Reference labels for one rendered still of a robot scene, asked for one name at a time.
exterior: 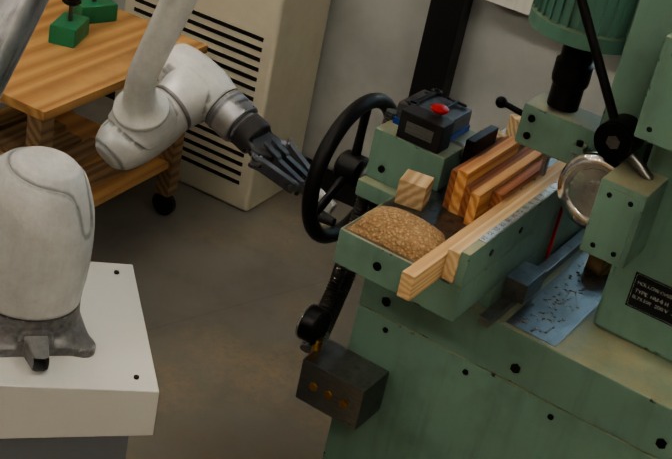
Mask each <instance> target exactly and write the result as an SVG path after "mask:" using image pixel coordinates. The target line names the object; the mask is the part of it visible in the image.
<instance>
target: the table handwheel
mask: <svg viewBox="0 0 672 459"><path fill-rule="evenodd" d="M375 108H378V109H380V110H381V111H382V113H383V116H385V112H386V109H387V108H391V109H395V110H396V109H397V106H396V104H395V103H394V101H393V100H392V99H391V98H390V97H389V96H387V95H386V94H383V93H378V92H376V93H369V94H366V95H364V96H361V97H360V98H358V99H356V100H355V101H354V102H352V103H351V104H350V105H349V106H348V107H347V108H346V109H345V110H344V111H343V112H342V113H341V114H340V115H339V116H338V117H337V119H336V120H335V121H334V123H333V124H332V125H331V127H330V128H329V130H328V131H327V133H326V134H325V136H324V138H323V139H322V141H321V143H320V145H319V147H318V149H317V151H316V153H315V155H314V158H313V160H312V163H311V165H310V168H309V171H308V174H307V177H306V181H305V185H304V189H303V195H302V206H301V214H302V222H303V225H304V228H305V231H306V233H307V234H308V235H309V237H310V238H311V239H313V240H314V241H316V242H318V243H323V244H328V243H333V242H336V241H338V236H339V232H340V229H341V228H342V227H344V226H345V225H347V224H348V223H349V221H350V218H351V215H352V212H353V209H352V210H351V211H350V212H349V213H348V214H347V215H346V216H345V217H344V218H343V219H342V220H341V221H340V222H338V223H337V224H336V225H334V226H332V227H329V228H323V227H322V226H321V225H320V223H319V220H318V216H319V215H320V214H321V213H322V211H323V210H324V209H325V208H326V206H327V205H328V204H329V203H330V201H331V200H332V199H333V198H334V197H335V196H336V195H337V194H338V192H339V191H340V190H341V189H342V188H343V187H344V186H345V185H348V186H350V187H352V188H355V189H356V187H357V182H358V179H359V178H361V177H363V176H365V172H366V168H367V163H368V159H369V158H368V157H365V156H363V155H361V152H362V148H363V143H364V138H365V134H366V130H367V126H368V122H369V118H370V115H371V111H372V109H375ZM359 118H360V120H359V125H358V129H357V133H356V137H355V140H354V144H353V148H352V150H350V149H348V150H346V151H344V152H342V153H341V154H340V155H339V156H338V158H337V160H336V162H335V164H334V168H333V174H334V177H335V179H336V181H335V182H334V184H333V185H332V186H331V187H330V189H329V190H328V191H327V192H326V194H325V195H324V196H323V197H322V198H321V199H320V200H319V202H318V198H319V193H320V189H321V185H322V181H323V178H324V175H325V172H326V170H327V167H328V165H329V162H330V160H331V158H332V156H333V154H334V152H335V150H336V148H337V147H338V145H339V143H340V142H341V140H342V138H343V137H344V135H345V134H346V133H347V131H348V130H349V129H350V127H351V126H352V125H353V124H354V123H355V122H356V121H357V120H358V119H359Z"/></svg>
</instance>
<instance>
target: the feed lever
mask: <svg viewBox="0 0 672 459"><path fill-rule="evenodd" d="M577 4H578V8H579V11H580V15H581V19H582V22H583V26H584V30H585V33H586V37H587V40H588V44H589V48H590V51H591V55H592V59H593V62H594V66H595V70H596V73H597V77H598V80H599V84H600V88H601V91H602V95H603V99H604V102H605V106H606V110H607V113H608V117H609V120H607V121H606V122H604V123H603V124H601V125H600V126H599V127H598V128H597V130H596V131H595V134H594V146H595V149H596V151H597V152H598V154H599V155H600V156H601V157H603V158H604V159H606V160H608V161H611V162H621V161H624V160H626V159H628V160H629V162H630V163H631V164H632V166H633V167H634V169H635V170H636V171H637V173H638V174H639V176H641V177H642V178H644V179H646V180H653V179H654V177H653V174H652V173H651V171H650V170H649V169H648V167H647V166H646V164H645V163H644V162H643V160H642V159H641V157H640V156H639V155H638V153H637V152H636V151H637V150H639V149H640V148H641V146H642V145H643V143H644V140H642V139H640V138H637V137H635V136H634V132H635V129H636V126H637V123H638V119H637V118H636V117H634V116H633V115H630V114H626V113H621V114H618V112H617V108H616V104H615V101H614V97H613V93H612V90H611V86H610V82H609V79H608V75H607V71H606V68H605V64H604V60H603V57H602V53H601V49H600V46H599V42H598V38H597V35H596V31H595V27H594V24H593V20H592V16H591V13H590V9H589V5H588V2H587V0H577Z"/></svg>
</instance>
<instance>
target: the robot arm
mask: <svg viewBox="0 0 672 459"><path fill-rule="evenodd" d="M197 1H198V0H159V2H158V4H157V6H156V8H155V10H154V13H153V15H152V17H151V19H150V22H149V24H148V26H147V28H146V30H145V33H144V35H143V37H142V39H141V41H140V44H139V46H138V48H137V50H136V53H135V55H134V57H133V59H132V62H131V64H130V67H129V70H128V73H127V76H126V80H125V85H124V90H123V91H122V92H120V93H119V94H118V96H117V97H116V99H115V101H114V104H113V108H112V110H111V112H110V113H109V115H108V119H107V120H106V121H105V122H104V123H103V124H102V125H101V127H100V129H99V130H98V132H97V135H96V138H95V142H96V144H95V147H96V150H97V152H98V153H99V155H100V156H101V157H102V158H103V159H104V161H105V162H106V163H107V164H109V165H110V166H111V167H112V168H115V169H121V170H129V169H133V168H136V167H138V166H141V165H143V164H145V163H147V162H148V161H150V160H151V159H153V158H155V157H156V156H157V155H159V154H160V153H162V152H163V151H164V150H166V149H167V148H168V147H169V146H171V145H172V144H173V143H174V142H175V141H176V140H177V139H178V138H179V137H180V136H181V135H182V134H183V133H184V132H186V131H187V130H188V129H190V128H191V127H193V126H195V125H197V124H200V123H202V122H205V123H206V124H207V125H208V126H209V127H210V128H212V129H213V130H214V131H215V132H216V133H217V134H218V135H219V136H220V137H221V138H222V139H223V140H224V141H226V142H232V143H233V144H234V145H235V146H236V147H237V148H238V149H239V150H240V151H241V152H242V153H244V154H247V153H248V154H249V156H250V157H251V159H250V161H249V163H248V167H250V168H252V169H254V170H256V171H259V172H260V173H261V174H263V175H264V176H266V177H267V178H268V179H270V180H271V181H273V182H274V183H276V184H277V185H278V186H280V187H281V188H283V189H284V190H285V191H287V192H288V193H293V192H295V191H296V192H295V193H294V195H296V196H298V195H299V193H301V194H302V195H303V189H304V185H305V181H306V177H307V174H308V171H309V168H310V164H309V163H308V161H307V160H306V159H305V158H304V156H303V155H302V154H301V152H300V151H299V150H298V149H297V147H296V145H295V143H294V140H293V139H292V138H288V140H287V141H284V140H281V139H280V138H279V137H278V136H276V135H274V134H273V133H272V132H271V126H270V124H269V123H268V122H267V121H266V120H265V119H264V118H263V117H262V116H260V115H259V114H258V108H257V107H256V106H255V105H254V104H253V103H252V102H251V101H250V100H249V99H248V98H247V97H246V96H245V95H244V94H243V93H242V92H241V91H239V90H238V89H237V87H236V86H235V85H234V83H233V82H232V80H231V78H230V77H229V76H228V74H227V73H226V72H225V71H224V70H223V69H222V68H221V67H220V66H219V65H217V64H216V63H215V62H214V61H213V60H212V59H210V58H209V57H208V56H206V55H205V54H204V53H202V52H201V51H199V50H198V49H196V48H194V47H192V46H190V45H188V44H185V43H180V44H176V42H177V40H178V38H179V36H180V34H181V32H182V30H183V28H184V26H185V25H186V23H187V21H188V19H189V17H190V15H191V13H192V11H193V9H194V7H195V5H196V3H197ZM48 2H49V0H0V99H1V97H2V94H3V92H4V90H5V88H6V86H7V84H8V82H9V80H10V78H11V76H12V74H13V72H14V70H15V68H16V66H17V64H18V62H19V60H20V58H21V56H22V54H23V52H24V50H25V48H26V46H27V44H28V42H29V40H30V38H31V36H32V34H33V32H34V30H35V28H36V26H37V24H38V22H39V20H40V18H41V16H42V14H43V12H44V10H45V8H46V6H47V4H48ZM175 44H176V45H175ZM157 81H159V82H160V83H159V84H158V85H157V86H156V84H157ZM288 185H289V186H288ZM94 231H95V208H94V200H93V195H92V191H91V186H90V183H89V180H88V178H87V175H86V173H85V171H84V170H83V168H82V167H81V166H80V165H79V164H78V163H77V162H76V161H75V160H74V159H73V158H72V157H71V156H69V155H68V154H66V153H64V152H62V151H59V150H57V149H54V148H50V147H44V146H27V147H18V148H15V149H12V150H10V151H8V152H6V153H4V154H2V155H0V358H3V357H24V358H25V360H26V361H27V363H28V365H29V366H30V368H31V369H32V370H33V371H35V372H39V371H45V370H47V369H48V366H49V356H74V357H80V358H89V357H92V356H93V355H94V354H95V349H96V343H95V342H94V340H93V339H92V338H91V337H90V336H89V334H88V332H87V330H86V327H85V324H84V322H83V319H82V316H81V313H80V303H81V296H82V291H83V288H84V285H85V282H86V279H87V274H88V270H89V266H90V261H91V255H92V249H93V241H94Z"/></svg>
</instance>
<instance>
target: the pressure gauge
mask: <svg viewBox="0 0 672 459"><path fill-rule="evenodd" d="M330 322H331V314H330V312H329V311H327V310H325V309H323V308H321V307H319V306H318V305H317V304H311V305H309V306H308V307H307V308H306V309H305V310H304V312H303V313H302V314H301V316H300V318H299V320H298V322H297V325H296V330H295V334H296V337H297V338H299V339H302V340H304V341H305V342H307V343H309V344H311V345H312V350H311V353H312V352H313V351H321V349H322V345H323V340H324V339H323V337H324V335H325V334H326V332H327V330H328V328H329V325H330Z"/></svg>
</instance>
